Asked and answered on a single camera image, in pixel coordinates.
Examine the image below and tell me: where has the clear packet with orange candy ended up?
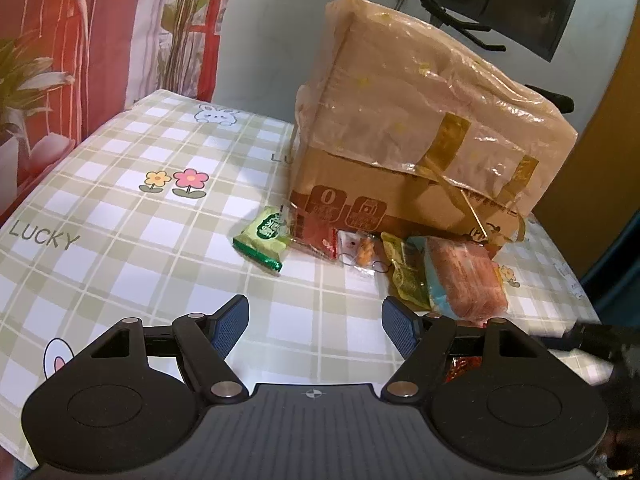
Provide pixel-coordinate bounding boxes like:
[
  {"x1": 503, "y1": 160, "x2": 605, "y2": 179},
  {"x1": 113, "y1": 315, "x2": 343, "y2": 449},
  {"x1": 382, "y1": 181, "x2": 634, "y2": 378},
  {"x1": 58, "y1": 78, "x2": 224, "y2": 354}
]
[{"x1": 337, "y1": 231, "x2": 390, "y2": 275}]

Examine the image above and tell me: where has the pink wafer snack packet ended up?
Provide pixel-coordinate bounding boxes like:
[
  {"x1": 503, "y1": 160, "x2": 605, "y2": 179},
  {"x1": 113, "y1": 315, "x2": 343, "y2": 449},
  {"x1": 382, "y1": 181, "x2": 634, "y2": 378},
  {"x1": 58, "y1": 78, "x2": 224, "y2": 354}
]
[{"x1": 408, "y1": 236, "x2": 509, "y2": 323}]

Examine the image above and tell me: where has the red snack packet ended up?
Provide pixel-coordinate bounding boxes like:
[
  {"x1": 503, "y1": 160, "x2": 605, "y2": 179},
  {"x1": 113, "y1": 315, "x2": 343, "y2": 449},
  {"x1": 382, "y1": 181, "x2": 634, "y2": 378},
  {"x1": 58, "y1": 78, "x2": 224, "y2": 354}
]
[{"x1": 444, "y1": 356, "x2": 483, "y2": 382}]

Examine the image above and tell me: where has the plastic-lined cardboard box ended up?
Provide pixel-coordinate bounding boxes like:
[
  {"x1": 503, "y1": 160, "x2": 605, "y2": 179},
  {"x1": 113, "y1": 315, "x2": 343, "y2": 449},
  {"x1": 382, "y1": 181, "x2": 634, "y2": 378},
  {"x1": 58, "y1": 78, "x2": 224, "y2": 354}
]
[{"x1": 290, "y1": 0, "x2": 577, "y2": 252}]

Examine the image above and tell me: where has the red printed curtain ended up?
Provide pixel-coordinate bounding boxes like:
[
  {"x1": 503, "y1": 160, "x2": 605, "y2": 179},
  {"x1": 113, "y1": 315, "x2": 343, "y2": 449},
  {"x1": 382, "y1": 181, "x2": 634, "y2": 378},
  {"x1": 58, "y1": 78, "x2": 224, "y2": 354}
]
[{"x1": 1, "y1": 0, "x2": 229, "y2": 214}]

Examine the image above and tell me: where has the checkered lucky tablecloth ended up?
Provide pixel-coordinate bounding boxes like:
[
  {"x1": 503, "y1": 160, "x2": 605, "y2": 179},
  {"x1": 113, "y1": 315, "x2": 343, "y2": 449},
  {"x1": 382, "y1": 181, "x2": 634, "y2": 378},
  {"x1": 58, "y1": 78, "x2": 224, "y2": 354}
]
[{"x1": 0, "y1": 88, "x2": 601, "y2": 470}]

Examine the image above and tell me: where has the black exercise bike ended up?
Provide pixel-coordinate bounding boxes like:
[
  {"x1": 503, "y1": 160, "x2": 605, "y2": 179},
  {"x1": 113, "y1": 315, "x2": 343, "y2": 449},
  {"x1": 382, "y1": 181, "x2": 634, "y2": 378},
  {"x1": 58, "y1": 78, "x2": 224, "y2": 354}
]
[{"x1": 366, "y1": 0, "x2": 576, "y2": 114}]

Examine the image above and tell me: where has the small dark red packet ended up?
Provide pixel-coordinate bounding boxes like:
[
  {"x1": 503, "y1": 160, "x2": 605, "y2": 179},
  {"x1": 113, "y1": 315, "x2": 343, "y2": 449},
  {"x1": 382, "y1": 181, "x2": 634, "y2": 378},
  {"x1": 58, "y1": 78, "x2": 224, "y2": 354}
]
[{"x1": 292, "y1": 211, "x2": 337, "y2": 260}]

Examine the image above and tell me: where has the small green snack packet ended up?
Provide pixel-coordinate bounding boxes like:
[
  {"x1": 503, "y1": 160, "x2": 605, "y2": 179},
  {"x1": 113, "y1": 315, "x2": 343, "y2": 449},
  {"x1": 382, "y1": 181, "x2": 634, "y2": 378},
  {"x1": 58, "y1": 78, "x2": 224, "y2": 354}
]
[{"x1": 232, "y1": 207, "x2": 291, "y2": 273}]

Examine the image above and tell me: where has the olive green snack packet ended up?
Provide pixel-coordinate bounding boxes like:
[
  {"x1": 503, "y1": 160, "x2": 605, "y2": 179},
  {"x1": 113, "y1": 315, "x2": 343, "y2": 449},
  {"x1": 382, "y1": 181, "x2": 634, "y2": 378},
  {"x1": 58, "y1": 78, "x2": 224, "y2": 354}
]
[{"x1": 381, "y1": 232, "x2": 431, "y2": 311}]

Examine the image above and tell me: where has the wooden door panel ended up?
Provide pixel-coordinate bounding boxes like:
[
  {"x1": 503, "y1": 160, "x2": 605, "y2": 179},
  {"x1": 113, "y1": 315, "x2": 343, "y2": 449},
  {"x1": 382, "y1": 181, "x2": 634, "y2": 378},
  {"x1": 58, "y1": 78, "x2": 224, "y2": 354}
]
[{"x1": 534, "y1": 18, "x2": 639, "y2": 278}]

